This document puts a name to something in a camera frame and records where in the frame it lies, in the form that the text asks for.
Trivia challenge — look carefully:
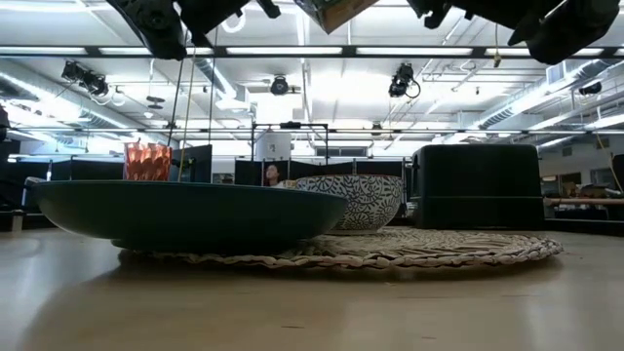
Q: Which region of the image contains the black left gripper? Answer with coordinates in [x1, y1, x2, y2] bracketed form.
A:
[177, 0, 283, 49]

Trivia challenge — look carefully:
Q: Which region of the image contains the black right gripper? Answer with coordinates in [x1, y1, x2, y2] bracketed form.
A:
[407, 0, 566, 48]

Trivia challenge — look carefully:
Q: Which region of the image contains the panda puffs cereal box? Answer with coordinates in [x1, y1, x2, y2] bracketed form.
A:
[293, 0, 380, 35]

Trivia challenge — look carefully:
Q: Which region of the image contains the orange faceted glass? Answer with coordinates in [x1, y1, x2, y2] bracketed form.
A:
[124, 141, 174, 182]

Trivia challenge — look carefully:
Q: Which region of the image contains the blue white patterned bowl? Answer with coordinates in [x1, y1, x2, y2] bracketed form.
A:
[294, 174, 406, 236]

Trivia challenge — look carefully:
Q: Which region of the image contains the teal plate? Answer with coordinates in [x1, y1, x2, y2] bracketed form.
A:
[31, 179, 350, 253]

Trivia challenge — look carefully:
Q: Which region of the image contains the person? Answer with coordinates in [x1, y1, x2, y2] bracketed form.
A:
[262, 164, 285, 189]

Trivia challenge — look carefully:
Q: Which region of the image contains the black monitor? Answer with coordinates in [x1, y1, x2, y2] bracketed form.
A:
[168, 143, 214, 184]

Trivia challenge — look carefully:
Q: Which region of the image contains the black toaster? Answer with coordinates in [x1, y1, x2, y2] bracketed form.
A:
[410, 143, 546, 231]

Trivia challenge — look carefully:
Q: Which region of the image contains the round woven placemat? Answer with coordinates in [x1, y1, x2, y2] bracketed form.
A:
[119, 227, 565, 271]

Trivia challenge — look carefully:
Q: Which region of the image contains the wooden side table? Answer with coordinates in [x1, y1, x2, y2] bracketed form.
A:
[543, 196, 624, 207]

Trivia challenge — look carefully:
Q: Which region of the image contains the black ceiling camera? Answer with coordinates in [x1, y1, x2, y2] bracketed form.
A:
[60, 59, 111, 98]
[269, 74, 291, 97]
[387, 62, 422, 100]
[578, 80, 604, 97]

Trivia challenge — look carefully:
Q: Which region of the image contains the thin black hanging cable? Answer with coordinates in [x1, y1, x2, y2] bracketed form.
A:
[167, 57, 187, 148]
[208, 27, 219, 146]

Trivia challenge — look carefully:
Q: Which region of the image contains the thin yellow hanging cord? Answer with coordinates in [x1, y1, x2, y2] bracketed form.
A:
[176, 47, 198, 182]

